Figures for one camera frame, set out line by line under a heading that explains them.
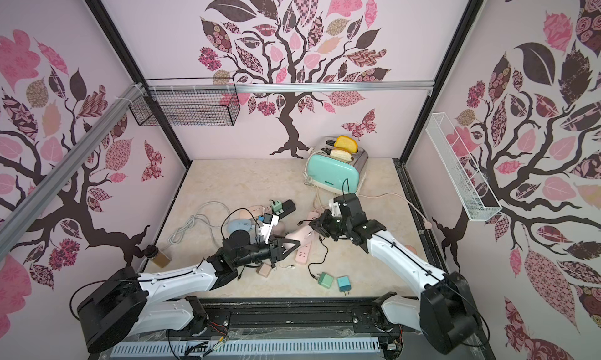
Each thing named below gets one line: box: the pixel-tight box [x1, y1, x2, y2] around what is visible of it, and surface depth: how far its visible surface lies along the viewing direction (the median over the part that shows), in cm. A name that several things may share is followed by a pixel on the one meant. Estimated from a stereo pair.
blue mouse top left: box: [226, 218, 252, 234], surface depth 98 cm
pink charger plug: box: [255, 262, 272, 278], surface depth 85 cm
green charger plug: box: [317, 271, 335, 289], surface depth 83 cm
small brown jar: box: [151, 249, 172, 269], surface depth 85 cm
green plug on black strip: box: [272, 200, 285, 216], surface depth 97 cm
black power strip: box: [272, 198, 297, 220], surface depth 102 cm
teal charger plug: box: [336, 275, 352, 296], surface depth 81 cm
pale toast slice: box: [329, 148, 353, 162], surface depth 99 cm
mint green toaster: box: [305, 136, 369, 194], surface depth 100 cm
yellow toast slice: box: [333, 135, 359, 154], surface depth 102 cm
